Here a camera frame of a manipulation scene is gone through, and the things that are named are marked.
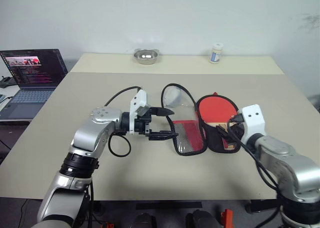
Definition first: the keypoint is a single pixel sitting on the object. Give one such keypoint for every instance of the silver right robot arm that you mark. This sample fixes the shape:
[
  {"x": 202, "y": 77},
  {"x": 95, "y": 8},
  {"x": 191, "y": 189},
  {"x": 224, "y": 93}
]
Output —
[{"x": 287, "y": 158}]

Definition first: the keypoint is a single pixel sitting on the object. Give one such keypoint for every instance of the black clear paddle case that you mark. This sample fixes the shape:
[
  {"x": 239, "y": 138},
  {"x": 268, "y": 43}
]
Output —
[{"x": 190, "y": 135}]

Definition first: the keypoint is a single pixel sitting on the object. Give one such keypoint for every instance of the black handheld controller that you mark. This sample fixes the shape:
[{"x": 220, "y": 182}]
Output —
[{"x": 6, "y": 81}]

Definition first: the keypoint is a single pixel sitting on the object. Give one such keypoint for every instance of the open blue laptop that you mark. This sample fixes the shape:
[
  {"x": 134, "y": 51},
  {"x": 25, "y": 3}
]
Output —
[{"x": 30, "y": 73}]

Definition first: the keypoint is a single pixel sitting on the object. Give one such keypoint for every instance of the dark rounded shape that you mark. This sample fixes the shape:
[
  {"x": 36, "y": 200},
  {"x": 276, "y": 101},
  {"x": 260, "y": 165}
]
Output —
[
  {"x": 143, "y": 221},
  {"x": 203, "y": 219}
]

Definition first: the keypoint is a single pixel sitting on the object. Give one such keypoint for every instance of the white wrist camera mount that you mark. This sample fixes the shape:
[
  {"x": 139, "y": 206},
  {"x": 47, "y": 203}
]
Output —
[
  {"x": 140, "y": 98},
  {"x": 253, "y": 120}
]

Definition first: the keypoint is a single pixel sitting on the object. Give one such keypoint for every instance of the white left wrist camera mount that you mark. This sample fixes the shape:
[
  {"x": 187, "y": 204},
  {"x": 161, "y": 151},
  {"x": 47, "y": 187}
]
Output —
[{"x": 140, "y": 98}]

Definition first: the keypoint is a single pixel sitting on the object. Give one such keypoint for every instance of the stainless steel bowl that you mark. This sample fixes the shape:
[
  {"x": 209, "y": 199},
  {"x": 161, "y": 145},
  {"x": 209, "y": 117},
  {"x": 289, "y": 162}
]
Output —
[{"x": 146, "y": 56}]

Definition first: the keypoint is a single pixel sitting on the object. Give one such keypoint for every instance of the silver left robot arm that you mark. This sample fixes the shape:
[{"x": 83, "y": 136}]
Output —
[{"x": 87, "y": 135}]

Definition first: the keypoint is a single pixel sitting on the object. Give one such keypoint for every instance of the black table foot bar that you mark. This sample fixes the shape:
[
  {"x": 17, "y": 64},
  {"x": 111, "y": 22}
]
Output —
[{"x": 168, "y": 205}]

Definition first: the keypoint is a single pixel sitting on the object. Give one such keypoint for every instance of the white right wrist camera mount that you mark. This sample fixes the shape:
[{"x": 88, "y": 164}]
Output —
[{"x": 253, "y": 120}]

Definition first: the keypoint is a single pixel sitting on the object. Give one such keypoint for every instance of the red orange block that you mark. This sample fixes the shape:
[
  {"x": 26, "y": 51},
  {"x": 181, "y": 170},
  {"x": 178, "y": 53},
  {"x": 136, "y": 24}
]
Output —
[{"x": 227, "y": 218}]

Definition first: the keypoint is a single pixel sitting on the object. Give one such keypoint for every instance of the red table tennis paddle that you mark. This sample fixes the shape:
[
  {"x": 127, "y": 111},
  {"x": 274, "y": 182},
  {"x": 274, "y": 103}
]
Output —
[{"x": 215, "y": 110}]

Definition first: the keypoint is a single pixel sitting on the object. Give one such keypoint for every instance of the white plastic bottle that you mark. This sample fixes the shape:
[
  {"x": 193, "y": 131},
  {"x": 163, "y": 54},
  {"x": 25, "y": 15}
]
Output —
[{"x": 215, "y": 54}]

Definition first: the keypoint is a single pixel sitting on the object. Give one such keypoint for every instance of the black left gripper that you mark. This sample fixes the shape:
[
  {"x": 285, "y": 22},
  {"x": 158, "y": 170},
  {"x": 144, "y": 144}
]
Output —
[{"x": 143, "y": 125}]

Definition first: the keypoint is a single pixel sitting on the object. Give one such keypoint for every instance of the small red block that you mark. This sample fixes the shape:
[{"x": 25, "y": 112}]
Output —
[{"x": 109, "y": 225}]

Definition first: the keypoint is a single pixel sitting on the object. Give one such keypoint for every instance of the black table leg foot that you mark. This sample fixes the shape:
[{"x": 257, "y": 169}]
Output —
[{"x": 261, "y": 205}]

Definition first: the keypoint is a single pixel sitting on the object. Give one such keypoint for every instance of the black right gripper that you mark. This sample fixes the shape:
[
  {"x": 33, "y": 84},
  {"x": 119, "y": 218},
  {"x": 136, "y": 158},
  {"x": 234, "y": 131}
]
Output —
[{"x": 236, "y": 130}]

